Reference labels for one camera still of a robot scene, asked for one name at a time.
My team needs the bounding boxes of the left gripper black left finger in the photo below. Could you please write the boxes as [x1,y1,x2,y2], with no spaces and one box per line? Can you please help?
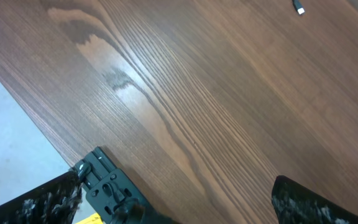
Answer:
[0,171,82,224]

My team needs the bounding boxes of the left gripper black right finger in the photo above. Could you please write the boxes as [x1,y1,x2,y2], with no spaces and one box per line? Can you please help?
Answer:
[272,175,358,224]

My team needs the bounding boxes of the black table clamp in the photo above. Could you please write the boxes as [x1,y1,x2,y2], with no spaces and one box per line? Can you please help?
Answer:
[71,146,176,224]

